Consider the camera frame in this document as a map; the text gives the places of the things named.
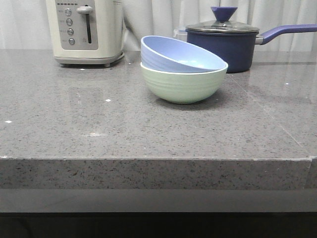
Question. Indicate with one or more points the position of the blue saucepan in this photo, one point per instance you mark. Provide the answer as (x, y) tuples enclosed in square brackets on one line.
[(237, 49)]

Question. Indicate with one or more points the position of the green bowl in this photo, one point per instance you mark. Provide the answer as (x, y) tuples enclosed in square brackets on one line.
[(183, 88)]

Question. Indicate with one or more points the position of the cream toaster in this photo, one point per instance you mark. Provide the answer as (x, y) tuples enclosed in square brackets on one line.
[(86, 31)]

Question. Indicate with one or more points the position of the clear plastic container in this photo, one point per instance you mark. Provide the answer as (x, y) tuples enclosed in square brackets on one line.
[(180, 34)]

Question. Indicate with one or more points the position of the blue bowl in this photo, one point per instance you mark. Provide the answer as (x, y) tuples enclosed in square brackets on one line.
[(172, 55)]

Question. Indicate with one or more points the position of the glass pot lid blue knob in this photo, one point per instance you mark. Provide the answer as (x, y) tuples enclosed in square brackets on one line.
[(222, 23)]

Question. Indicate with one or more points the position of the white curtain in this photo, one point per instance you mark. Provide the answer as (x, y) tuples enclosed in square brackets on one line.
[(24, 23)]

